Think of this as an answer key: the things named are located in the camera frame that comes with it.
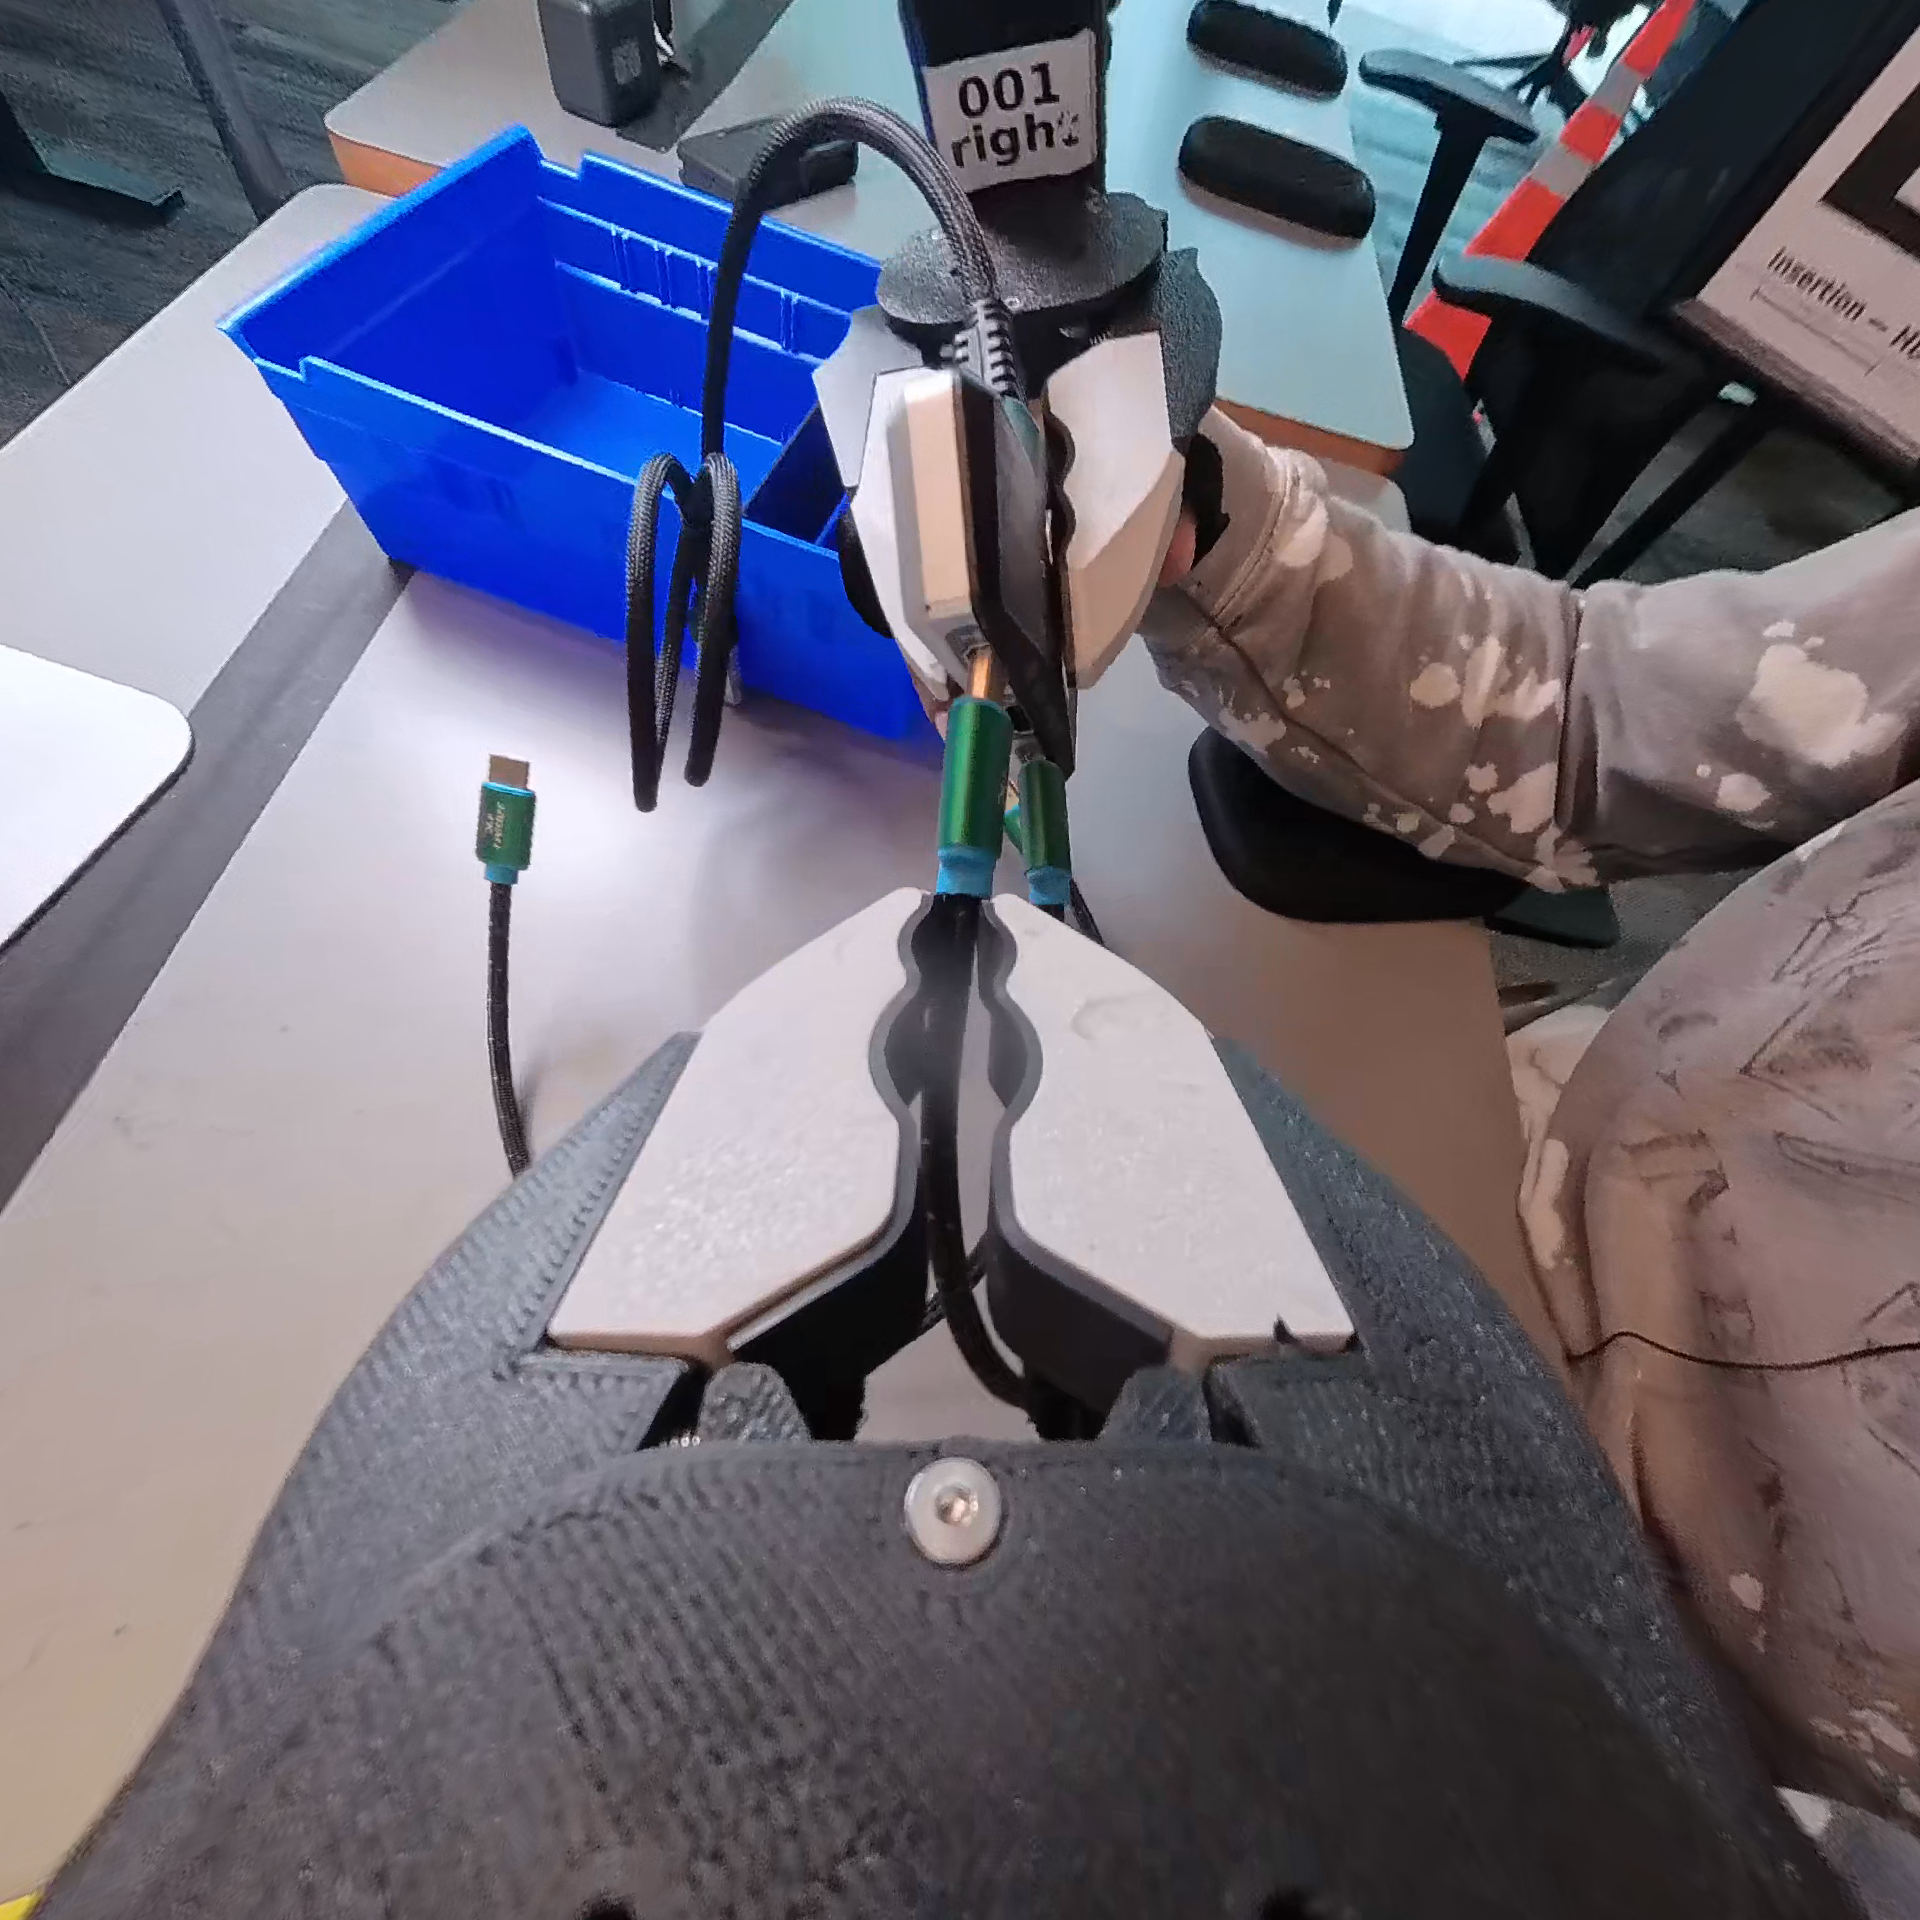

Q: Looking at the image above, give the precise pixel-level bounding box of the thin black wire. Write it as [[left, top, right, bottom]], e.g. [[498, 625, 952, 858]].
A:
[[1566, 1325, 1920, 1374]]

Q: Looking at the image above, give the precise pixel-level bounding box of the thick black braided hub cable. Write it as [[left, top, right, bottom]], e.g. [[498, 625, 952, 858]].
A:
[[621, 92, 1040, 819]]

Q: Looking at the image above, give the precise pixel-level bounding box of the white printed poster board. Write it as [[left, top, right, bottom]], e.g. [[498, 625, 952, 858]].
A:
[[1669, 0, 1920, 502]]

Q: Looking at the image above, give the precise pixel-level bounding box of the black office chair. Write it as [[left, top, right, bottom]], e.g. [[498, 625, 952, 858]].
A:
[[1359, 45, 1802, 586]]

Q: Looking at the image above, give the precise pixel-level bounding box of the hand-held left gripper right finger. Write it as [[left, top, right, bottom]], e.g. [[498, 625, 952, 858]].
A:
[[973, 894, 1363, 1403]]

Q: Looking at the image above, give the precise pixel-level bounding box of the black desk foot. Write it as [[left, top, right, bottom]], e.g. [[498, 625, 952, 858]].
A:
[[0, 82, 189, 227]]

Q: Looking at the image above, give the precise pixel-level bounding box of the person in bleached grey hoodie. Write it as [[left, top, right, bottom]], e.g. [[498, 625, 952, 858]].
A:
[[1509, 780, 1920, 1838]]

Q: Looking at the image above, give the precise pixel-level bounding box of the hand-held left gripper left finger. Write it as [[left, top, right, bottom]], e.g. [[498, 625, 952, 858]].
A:
[[542, 884, 951, 1371]]

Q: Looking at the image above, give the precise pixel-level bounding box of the white monitor stand base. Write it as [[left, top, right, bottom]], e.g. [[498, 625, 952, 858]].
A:
[[0, 646, 195, 950]]

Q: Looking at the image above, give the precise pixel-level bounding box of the grey desk with orange edge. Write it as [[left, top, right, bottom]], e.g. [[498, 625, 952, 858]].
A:
[[322, 0, 1420, 469]]

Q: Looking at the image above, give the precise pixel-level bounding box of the person's right forearm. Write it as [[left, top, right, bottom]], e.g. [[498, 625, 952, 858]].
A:
[[1137, 408, 1920, 890]]

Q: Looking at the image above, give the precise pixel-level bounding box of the blue plastic bin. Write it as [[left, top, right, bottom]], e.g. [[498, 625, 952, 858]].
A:
[[215, 126, 951, 771]]

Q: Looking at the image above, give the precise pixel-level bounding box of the flat black box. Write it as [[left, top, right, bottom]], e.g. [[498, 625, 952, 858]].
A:
[[675, 124, 859, 198]]

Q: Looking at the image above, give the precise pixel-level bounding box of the black power adapter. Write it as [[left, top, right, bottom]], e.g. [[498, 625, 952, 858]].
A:
[[534, 0, 680, 131]]

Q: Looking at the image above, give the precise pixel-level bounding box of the green plug braided hdmi cable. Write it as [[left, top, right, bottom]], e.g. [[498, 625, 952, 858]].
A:
[[1001, 750, 1109, 945], [900, 659, 1052, 1425], [477, 754, 540, 1183]]

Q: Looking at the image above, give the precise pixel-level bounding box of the black chair armrest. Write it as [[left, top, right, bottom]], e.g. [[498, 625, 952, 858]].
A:
[[1189, 732, 1627, 950]]

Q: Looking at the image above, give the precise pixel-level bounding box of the orange and white striped cone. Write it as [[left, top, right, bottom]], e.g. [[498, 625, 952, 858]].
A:
[[1410, 0, 1704, 352]]

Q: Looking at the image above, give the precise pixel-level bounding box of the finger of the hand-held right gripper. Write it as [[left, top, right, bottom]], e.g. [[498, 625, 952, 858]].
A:
[[812, 307, 906, 646], [1048, 334, 1189, 681]]

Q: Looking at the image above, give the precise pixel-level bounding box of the black wrist rest pad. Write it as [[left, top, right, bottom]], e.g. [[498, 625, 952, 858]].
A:
[[1185, 0, 1351, 102], [1176, 114, 1378, 240]]

